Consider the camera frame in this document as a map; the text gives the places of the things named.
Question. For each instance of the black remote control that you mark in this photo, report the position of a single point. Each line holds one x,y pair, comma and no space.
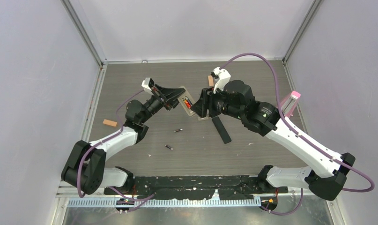
221,130

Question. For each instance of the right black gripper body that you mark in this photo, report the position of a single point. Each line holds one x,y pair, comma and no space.
217,103

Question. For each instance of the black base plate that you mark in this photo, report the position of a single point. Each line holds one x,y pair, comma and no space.
233,187

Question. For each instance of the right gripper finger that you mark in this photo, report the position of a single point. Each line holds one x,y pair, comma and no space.
200,109
203,100

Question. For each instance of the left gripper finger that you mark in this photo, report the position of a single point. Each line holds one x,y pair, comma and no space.
173,100
170,92

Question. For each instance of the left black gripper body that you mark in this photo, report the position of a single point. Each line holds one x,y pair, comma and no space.
165,101

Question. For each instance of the pink metronome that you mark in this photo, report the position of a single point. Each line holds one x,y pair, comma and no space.
289,103

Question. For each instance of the beige battery cover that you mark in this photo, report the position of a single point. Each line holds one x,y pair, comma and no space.
203,119

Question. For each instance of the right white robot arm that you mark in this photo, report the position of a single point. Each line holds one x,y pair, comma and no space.
322,176

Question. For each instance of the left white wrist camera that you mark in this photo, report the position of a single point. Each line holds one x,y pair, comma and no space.
148,85

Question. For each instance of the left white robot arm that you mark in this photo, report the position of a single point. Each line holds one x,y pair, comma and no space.
85,167

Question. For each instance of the orange battery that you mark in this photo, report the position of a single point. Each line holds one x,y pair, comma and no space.
188,105

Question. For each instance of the beige remote control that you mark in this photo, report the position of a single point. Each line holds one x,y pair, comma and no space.
188,97

